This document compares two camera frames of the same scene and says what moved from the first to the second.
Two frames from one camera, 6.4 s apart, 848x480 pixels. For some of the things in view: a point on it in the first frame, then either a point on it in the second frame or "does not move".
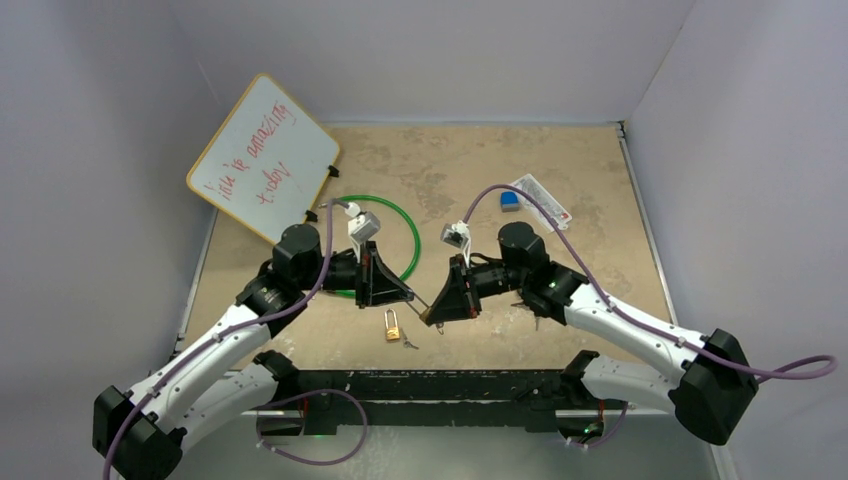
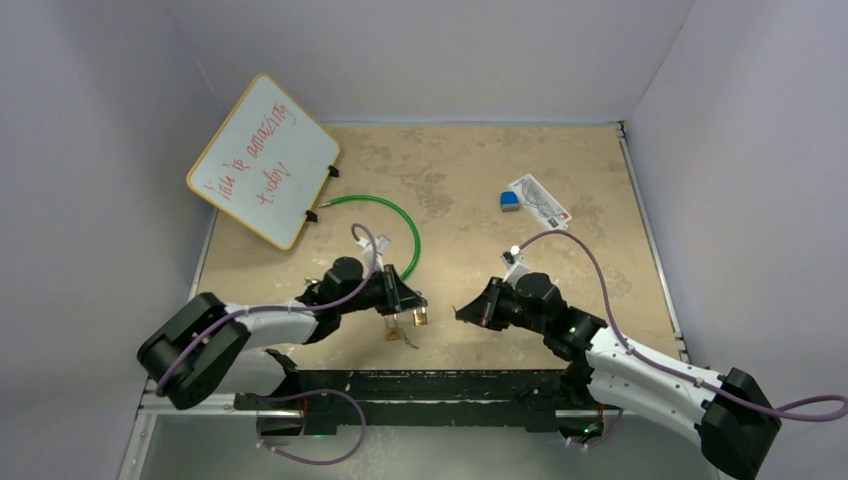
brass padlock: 392,333 does not move
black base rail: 332,399 does not move
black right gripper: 456,300 -> 483,311
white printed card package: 561,217 does not move
